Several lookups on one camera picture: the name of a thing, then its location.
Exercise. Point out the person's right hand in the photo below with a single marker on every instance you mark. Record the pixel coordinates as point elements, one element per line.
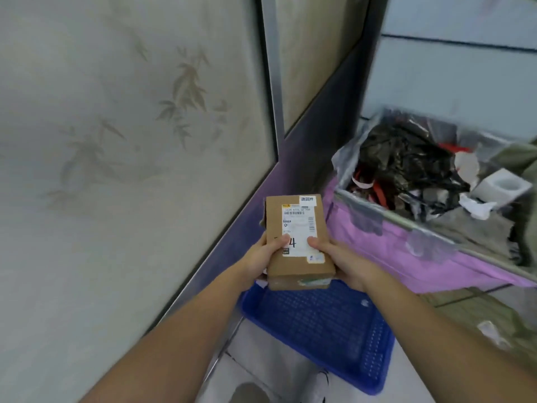
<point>340,265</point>

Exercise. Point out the person's left hand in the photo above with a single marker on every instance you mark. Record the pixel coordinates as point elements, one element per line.
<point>256,256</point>

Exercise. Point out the person's right thumb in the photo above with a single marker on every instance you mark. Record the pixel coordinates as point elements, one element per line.
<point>321,245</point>

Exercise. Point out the person's left thumb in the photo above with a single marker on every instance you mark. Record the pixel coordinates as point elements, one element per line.
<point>278,243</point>

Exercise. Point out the small brown cardboard parcel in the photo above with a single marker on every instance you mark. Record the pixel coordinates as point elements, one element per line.
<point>298,239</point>

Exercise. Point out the person's left forearm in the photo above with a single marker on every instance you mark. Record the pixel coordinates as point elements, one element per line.
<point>168,337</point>

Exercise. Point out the person's right forearm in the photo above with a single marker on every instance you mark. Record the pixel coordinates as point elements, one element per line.
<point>444,339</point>

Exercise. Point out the blue plastic basket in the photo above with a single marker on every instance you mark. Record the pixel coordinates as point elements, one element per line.
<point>323,331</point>

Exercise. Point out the purple waste bin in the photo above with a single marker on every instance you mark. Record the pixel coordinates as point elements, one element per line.
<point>419,255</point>

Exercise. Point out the pile of dark rubbish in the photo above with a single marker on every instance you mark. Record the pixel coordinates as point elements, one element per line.
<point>411,163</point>

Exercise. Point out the clear plastic bin liner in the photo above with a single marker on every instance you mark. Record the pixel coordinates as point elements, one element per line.
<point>423,176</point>

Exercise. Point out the person's shoe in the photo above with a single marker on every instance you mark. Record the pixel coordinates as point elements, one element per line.
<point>322,388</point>

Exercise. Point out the crumpled white paper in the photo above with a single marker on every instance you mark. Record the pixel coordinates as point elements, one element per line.
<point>474,205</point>

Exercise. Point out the olive green cloth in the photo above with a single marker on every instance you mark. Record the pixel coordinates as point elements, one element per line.
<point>491,323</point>

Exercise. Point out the white cardboard tube piece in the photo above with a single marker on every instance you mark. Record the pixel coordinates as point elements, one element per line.
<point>502,186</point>

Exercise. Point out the grey metal door frame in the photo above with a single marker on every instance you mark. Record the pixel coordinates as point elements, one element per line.
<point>272,71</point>

